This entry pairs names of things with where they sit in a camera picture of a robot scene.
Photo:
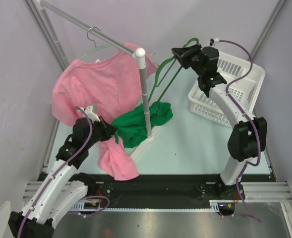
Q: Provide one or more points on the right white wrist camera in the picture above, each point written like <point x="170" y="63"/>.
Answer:
<point x="213" y="41"/>

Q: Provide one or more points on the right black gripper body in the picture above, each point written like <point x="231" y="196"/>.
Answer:
<point x="192" y="60"/>

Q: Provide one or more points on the white plastic basket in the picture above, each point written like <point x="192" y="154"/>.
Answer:
<point x="246" y="90"/>

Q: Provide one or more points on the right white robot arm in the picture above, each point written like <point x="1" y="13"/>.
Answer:
<point x="248" y="137"/>

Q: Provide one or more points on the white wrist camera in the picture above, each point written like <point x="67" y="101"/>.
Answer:
<point x="90" y="111"/>
<point x="213" y="41"/>

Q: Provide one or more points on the green hanger with gold hook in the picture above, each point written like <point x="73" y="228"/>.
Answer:
<point x="161" y="73"/>

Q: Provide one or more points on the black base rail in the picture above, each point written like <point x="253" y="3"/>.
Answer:
<point x="170" y="191"/>

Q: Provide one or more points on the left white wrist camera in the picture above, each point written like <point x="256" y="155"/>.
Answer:
<point x="90" y="111"/>

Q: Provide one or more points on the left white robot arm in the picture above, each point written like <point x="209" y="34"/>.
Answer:
<point x="64" y="185"/>

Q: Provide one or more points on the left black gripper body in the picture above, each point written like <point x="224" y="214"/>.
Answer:
<point x="100" y="132"/>

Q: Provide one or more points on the pink t shirt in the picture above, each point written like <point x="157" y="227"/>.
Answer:
<point x="114" y="86"/>

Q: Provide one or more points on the light green wire hanger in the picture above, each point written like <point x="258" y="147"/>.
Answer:
<point x="96" y="48"/>

